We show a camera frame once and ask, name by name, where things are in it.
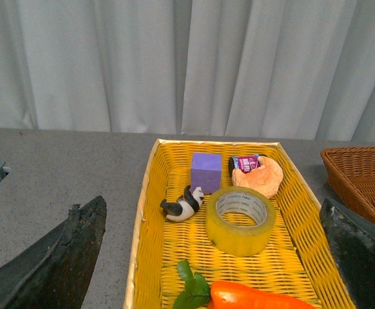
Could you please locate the orange bread roll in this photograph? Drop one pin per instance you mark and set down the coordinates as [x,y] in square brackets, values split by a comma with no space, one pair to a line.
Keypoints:
[265,179]

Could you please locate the orange toy carrot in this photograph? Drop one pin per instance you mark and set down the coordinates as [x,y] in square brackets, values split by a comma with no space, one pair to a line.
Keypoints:
[227,294]

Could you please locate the purple foam block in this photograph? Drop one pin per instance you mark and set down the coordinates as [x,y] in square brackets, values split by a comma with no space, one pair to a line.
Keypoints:
[206,172]

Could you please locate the yellow tape roll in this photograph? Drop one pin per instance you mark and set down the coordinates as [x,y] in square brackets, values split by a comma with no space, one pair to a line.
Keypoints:
[239,221]

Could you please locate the yellow woven basket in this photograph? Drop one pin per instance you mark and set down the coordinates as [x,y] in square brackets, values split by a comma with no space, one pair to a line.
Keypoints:
[297,260]

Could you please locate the brown wicker basket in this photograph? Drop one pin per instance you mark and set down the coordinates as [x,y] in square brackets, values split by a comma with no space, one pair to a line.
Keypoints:
[351,173]

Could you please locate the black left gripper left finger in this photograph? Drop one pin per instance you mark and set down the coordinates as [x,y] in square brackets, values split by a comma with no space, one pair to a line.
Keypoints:
[55,272]

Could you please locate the panda figurine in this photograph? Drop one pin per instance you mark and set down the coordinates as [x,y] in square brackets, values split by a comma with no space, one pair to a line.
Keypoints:
[185,206]

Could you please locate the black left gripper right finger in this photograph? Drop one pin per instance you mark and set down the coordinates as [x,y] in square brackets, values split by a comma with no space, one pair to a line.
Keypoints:
[351,240]

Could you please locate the white curtain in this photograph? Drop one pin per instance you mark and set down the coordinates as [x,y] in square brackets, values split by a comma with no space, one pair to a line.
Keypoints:
[261,69]

